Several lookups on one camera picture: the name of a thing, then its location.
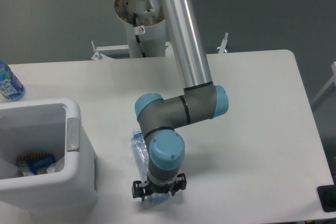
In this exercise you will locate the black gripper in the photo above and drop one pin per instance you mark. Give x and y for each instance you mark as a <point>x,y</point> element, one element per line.
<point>144,189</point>

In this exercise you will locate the clear plastic bottle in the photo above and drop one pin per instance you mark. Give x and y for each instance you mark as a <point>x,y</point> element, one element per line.
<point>142,159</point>

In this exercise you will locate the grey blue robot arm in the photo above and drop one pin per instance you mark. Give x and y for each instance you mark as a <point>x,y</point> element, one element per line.
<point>202,99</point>

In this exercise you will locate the white plastic trash can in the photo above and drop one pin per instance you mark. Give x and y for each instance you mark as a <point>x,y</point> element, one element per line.
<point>40,128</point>

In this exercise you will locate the blue yellow snack packet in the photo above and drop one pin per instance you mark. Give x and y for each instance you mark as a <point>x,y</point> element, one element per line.
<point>35,164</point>

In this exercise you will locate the black device at table edge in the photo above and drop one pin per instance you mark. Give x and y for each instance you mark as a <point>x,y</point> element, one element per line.
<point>326,195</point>

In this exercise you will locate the blue labelled water bottle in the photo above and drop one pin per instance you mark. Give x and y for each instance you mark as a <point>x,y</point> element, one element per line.
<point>11,87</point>

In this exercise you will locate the white clamp bracket left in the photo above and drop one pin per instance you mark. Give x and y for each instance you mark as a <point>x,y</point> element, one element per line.
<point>110,52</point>

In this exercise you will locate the white clamp bracket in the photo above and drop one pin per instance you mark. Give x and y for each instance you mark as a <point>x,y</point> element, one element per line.
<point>223,47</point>
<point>110,52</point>

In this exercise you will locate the white clamp bracket right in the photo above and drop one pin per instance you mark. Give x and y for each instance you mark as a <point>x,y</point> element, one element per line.
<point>223,47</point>

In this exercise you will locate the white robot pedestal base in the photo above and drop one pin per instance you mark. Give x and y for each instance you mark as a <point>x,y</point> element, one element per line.
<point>145,27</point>

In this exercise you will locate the white table leg frame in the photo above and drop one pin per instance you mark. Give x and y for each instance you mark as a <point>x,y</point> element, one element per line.
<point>327,89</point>

